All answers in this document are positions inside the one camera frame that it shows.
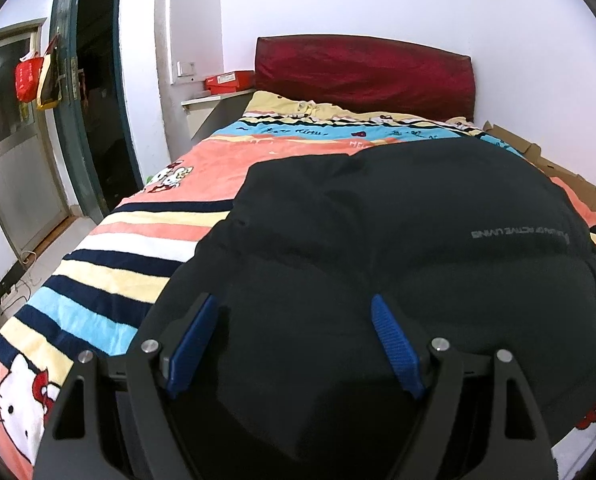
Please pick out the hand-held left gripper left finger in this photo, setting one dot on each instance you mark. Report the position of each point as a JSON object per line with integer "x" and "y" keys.
{"x": 193, "y": 345}

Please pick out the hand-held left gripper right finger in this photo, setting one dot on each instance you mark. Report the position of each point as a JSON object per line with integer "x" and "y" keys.
{"x": 398, "y": 350}

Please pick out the black puffer jacket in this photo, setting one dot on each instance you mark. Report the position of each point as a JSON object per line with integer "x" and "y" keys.
{"x": 378, "y": 240}

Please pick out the cartoon cat printed blanket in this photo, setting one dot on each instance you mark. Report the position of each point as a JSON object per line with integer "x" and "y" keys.
{"x": 128, "y": 240}

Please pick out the small green object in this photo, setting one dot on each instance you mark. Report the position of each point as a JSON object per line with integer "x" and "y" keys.
{"x": 148, "y": 178}

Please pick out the white power strip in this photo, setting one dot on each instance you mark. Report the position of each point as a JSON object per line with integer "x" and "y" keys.
{"x": 9, "y": 294}

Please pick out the teal door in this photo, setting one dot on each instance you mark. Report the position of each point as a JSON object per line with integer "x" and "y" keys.
{"x": 65, "y": 150}

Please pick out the white bedside shelf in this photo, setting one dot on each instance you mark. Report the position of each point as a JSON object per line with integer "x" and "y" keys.
{"x": 203, "y": 110}

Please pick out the flattened cardboard box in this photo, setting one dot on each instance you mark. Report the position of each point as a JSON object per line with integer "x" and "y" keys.
{"x": 573, "y": 185}
{"x": 513, "y": 142}

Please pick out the grey metal door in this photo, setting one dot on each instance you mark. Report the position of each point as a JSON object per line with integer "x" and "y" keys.
{"x": 23, "y": 175}

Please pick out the red shoe box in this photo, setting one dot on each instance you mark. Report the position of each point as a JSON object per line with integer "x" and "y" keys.
{"x": 230, "y": 81}

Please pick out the dark red padded headboard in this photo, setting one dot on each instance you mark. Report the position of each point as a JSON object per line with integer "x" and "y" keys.
{"x": 363, "y": 77}

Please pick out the yellow paper bag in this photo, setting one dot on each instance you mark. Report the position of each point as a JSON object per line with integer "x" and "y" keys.
{"x": 49, "y": 87}

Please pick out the red plastic bag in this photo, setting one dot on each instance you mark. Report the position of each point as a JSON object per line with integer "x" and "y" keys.
{"x": 29, "y": 80}

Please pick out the teal door frame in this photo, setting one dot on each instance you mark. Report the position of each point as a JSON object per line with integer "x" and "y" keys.
{"x": 128, "y": 110}

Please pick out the white wall switch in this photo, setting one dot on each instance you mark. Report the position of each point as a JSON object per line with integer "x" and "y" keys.
{"x": 186, "y": 68}

